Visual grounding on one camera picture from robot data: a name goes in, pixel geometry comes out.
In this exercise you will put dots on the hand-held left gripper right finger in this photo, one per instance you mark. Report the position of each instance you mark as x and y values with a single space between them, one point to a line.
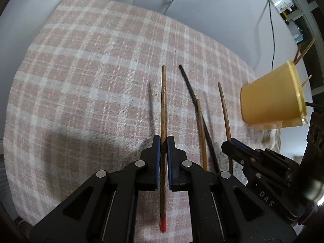
170 157

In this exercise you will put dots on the grey window frame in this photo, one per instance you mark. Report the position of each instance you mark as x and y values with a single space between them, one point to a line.
307 15

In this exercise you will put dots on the brown wooden chopstick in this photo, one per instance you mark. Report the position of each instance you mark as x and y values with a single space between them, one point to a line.
306 80
201 121
225 111
306 50

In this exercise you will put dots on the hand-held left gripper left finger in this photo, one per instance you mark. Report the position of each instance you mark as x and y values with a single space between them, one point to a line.
157 157

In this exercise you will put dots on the pink checkered tablecloth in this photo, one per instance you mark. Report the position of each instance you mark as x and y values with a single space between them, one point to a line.
88 81

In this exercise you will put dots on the brown chopstick with red tip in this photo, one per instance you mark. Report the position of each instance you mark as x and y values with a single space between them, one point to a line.
164 101

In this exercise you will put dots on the yellow plastic cup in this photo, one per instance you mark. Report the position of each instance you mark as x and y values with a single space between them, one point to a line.
268 98

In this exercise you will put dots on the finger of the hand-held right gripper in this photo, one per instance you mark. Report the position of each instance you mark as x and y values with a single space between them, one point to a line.
238 149

